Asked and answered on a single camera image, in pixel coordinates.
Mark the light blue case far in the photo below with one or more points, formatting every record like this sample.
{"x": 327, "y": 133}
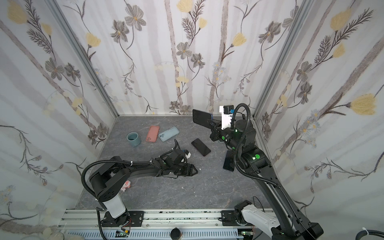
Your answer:
{"x": 168, "y": 134}

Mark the black mounting plate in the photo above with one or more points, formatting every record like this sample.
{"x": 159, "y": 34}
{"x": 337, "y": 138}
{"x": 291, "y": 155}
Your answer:
{"x": 231, "y": 218}
{"x": 136, "y": 218}

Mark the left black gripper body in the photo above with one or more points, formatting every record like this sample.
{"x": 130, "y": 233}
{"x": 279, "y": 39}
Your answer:
{"x": 181, "y": 169}

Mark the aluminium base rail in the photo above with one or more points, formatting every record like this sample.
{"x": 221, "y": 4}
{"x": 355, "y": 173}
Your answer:
{"x": 200, "y": 224}

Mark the black knob on rail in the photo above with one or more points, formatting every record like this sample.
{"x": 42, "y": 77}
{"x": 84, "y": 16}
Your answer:
{"x": 176, "y": 234}

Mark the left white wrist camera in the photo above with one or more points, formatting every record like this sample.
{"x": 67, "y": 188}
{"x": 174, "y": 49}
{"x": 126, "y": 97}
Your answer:
{"x": 185, "y": 155}

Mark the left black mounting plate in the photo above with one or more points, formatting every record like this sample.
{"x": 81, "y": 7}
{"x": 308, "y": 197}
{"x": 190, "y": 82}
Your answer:
{"x": 136, "y": 218}

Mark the black phone blue edge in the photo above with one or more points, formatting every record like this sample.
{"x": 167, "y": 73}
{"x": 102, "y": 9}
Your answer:
{"x": 202, "y": 118}
{"x": 200, "y": 147}

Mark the pink phone case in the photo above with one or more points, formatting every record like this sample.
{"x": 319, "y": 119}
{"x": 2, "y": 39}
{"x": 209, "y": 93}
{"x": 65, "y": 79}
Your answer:
{"x": 152, "y": 134}

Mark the teal ceramic cup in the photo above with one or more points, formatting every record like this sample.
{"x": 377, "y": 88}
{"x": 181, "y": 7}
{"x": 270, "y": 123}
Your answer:
{"x": 134, "y": 139}

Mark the black phone purple edge far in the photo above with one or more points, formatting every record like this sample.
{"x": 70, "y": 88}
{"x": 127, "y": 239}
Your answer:
{"x": 229, "y": 162}

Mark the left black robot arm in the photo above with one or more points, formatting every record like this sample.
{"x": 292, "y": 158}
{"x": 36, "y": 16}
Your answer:
{"x": 104, "y": 179}

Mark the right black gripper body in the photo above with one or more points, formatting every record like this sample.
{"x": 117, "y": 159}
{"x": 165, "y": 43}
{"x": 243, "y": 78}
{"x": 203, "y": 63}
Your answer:
{"x": 214, "y": 125}

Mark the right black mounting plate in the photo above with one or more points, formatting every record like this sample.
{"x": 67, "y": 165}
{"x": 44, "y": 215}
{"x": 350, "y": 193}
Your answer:
{"x": 231, "y": 218}

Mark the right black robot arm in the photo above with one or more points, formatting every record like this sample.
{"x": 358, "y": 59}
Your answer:
{"x": 288, "y": 223}

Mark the small pink figurine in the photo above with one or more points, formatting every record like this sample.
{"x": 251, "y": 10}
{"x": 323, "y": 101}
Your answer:
{"x": 126, "y": 186}

